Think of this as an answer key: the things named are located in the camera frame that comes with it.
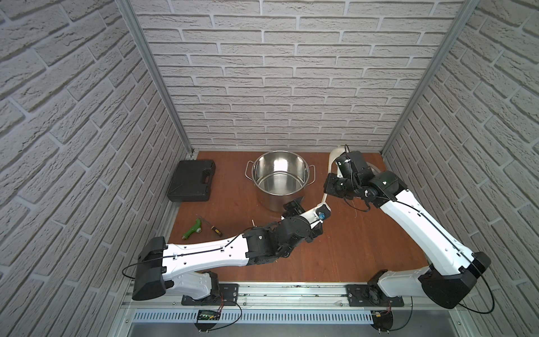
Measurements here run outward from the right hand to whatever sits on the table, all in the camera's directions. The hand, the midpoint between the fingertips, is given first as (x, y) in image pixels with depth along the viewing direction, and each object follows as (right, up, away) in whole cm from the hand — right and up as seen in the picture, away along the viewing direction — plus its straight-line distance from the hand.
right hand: (326, 185), depth 72 cm
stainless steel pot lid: (+35, +8, +42) cm, 55 cm away
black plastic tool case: (-59, 0, +28) cm, 65 cm away
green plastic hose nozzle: (-52, -20, +15) cm, 58 cm away
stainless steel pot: (-16, +1, +31) cm, 35 cm away
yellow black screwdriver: (-45, -20, +17) cm, 53 cm away
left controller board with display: (-42, -47, -1) cm, 63 cm away
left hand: (-8, -4, -3) cm, 9 cm away
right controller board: (+18, -46, -3) cm, 50 cm away
